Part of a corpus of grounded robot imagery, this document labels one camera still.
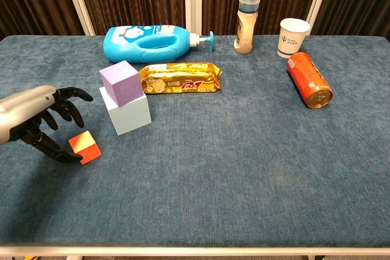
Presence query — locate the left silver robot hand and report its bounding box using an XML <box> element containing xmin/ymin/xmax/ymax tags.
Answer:
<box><xmin>0</xmin><ymin>85</ymin><xmax>94</xmax><ymax>164</ymax></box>

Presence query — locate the small orange and yellow cube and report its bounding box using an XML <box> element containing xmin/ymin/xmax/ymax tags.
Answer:
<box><xmin>68</xmin><ymin>130</ymin><xmax>102</xmax><ymax>166</ymax></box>

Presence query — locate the purple cube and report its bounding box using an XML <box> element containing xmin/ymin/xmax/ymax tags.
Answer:
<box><xmin>99</xmin><ymin>60</ymin><xmax>144</xmax><ymax>107</ymax></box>

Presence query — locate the large white cube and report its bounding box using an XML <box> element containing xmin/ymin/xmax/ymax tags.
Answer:
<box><xmin>99</xmin><ymin>86</ymin><xmax>152</xmax><ymax>136</ymax></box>

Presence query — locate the blue detergent pump bottle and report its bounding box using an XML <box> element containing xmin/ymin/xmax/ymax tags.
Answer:
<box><xmin>102</xmin><ymin>24</ymin><xmax>215</xmax><ymax>64</ymax></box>

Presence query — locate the gold cracker packet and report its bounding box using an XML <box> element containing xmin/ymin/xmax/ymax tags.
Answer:
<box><xmin>138</xmin><ymin>62</ymin><xmax>223</xmax><ymax>94</ymax></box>

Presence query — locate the blue table cloth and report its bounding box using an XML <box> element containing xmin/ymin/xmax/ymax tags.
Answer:
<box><xmin>0</xmin><ymin>34</ymin><xmax>390</xmax><ymax>248</ymax></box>

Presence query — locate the seasoning bottle with blue cap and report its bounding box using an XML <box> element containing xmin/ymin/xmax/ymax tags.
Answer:
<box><xmin>233</xmin><ymin>0</ymin><xmax>262</xmax><ymax>55</ymax></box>

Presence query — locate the white paper cup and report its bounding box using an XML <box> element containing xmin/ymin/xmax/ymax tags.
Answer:
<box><xmin>277</xmin><ymin>18</ymin><xmax>311</xmax><ymax>59</ymax></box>

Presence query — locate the orange drink can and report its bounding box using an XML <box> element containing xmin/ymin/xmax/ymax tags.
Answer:
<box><xmin>286</xmin><ymin>51</ymin><xmax>334</xmax><ymax>110</ymax></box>

